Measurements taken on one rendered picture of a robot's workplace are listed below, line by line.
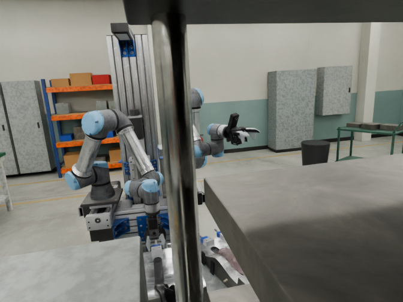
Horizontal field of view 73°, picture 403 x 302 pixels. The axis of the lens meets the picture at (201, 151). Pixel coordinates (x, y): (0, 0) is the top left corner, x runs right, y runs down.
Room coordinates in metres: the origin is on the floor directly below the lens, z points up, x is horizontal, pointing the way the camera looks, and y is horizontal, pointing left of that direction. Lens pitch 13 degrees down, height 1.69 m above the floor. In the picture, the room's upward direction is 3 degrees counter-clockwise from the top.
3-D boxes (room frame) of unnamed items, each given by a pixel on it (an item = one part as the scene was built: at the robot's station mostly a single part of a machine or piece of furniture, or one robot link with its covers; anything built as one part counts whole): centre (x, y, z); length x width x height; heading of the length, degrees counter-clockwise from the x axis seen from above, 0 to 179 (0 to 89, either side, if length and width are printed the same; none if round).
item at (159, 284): (1.02, 0.15, 0.92); 0.35 x 0.16 x 0.09; 11
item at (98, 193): (1.65, 0.65, 1.09); 0.15 x 0.15 x 0.10
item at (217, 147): (1.57, -0.08, 1.34); 0.11 x 0.08 x 0.11; 124
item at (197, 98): (1.80, 0.05, 1.41); 0.15 x 0.12 x 0.55; 124
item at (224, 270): (1.16, -0.17, 0.85); 0.50 x 0.26 x 0.11; 29
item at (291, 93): (6.80, -2.26, 0.97); 1.00 x 0.47 x 1.95; 101
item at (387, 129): (4.56, -2.93, 0.50); 0.98 x 0.55 x 1.01; 36
